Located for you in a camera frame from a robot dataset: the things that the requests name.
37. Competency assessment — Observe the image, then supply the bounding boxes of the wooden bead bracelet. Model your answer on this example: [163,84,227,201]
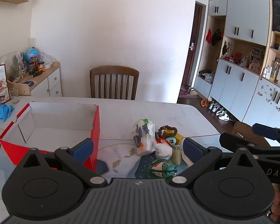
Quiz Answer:
[157,125,178,139]

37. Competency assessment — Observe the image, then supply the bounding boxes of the red white cardboard box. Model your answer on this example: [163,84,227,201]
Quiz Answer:
[0,102,101,172]

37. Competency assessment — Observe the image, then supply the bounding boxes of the white plastic bag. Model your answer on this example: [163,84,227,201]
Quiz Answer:
[155,142,173,161]

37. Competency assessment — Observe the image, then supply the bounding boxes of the black handle screwdriver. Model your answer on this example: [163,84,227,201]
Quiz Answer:
[18,71,43,83]

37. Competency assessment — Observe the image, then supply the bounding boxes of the white green plastic packet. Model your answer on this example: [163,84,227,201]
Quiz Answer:
[131,119,157,156]

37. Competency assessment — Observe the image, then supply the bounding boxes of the blue cloth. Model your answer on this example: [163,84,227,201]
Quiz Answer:
[0,104,15,122]

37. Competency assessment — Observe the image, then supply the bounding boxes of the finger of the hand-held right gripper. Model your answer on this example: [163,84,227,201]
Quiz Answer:
[251,123,280,143]
[219,133,280,155]

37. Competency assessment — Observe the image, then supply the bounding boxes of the small yellow box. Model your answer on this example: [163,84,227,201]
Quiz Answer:
[163,129,183,145]

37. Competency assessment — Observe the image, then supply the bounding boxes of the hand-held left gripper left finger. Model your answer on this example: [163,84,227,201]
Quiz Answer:
[21,138,108,188]

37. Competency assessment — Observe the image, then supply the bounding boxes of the large clear bag green contents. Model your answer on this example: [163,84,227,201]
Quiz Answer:
[0,51,26,82]

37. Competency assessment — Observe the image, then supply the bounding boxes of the white wooden sideboard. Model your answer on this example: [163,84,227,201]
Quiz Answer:
[19,61,63,97]

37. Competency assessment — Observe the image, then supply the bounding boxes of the curved light wood piece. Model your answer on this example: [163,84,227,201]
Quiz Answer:
[7,79,31,97]

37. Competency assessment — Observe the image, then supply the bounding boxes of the brown door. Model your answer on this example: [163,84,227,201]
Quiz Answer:
[186,1,209,89]

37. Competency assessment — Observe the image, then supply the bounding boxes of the clear crumpled plastic bags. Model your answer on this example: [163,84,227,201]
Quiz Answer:
[38,51,55,69]

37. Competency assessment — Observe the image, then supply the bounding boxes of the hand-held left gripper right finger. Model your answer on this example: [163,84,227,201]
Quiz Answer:
[169,138,257,188]

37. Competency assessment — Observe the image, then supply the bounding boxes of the black hanging bag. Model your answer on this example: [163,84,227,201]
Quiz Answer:
[211,29,222,46]

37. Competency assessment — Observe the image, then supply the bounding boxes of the blue globe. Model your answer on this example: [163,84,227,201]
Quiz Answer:
[25,47,39,63]

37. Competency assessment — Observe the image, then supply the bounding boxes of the white wooden wall cabinet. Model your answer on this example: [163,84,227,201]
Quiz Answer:
[194,0,280,136]

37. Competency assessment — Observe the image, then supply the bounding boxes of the wooden slat-back chair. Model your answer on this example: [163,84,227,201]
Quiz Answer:
[232,121,274,147]
[90,66,140,101]

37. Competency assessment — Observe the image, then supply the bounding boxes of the green white round trinket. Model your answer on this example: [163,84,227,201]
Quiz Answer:
[147,159,179,179]

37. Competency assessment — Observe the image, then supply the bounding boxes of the row of shoes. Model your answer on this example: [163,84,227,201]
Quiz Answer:
[201,99,230,122]

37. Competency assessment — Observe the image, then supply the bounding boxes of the grey bags in niche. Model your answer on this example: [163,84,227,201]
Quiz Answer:
[198,69,215,83]

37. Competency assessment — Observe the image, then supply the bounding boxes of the wooden toy house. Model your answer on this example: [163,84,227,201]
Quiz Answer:
[248,61,262,73]

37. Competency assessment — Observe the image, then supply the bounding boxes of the clear drinking glass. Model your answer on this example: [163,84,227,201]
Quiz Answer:
[9,87,19,105]

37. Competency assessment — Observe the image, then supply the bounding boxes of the red white snack bag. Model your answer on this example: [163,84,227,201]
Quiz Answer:
[0,64,12,104]

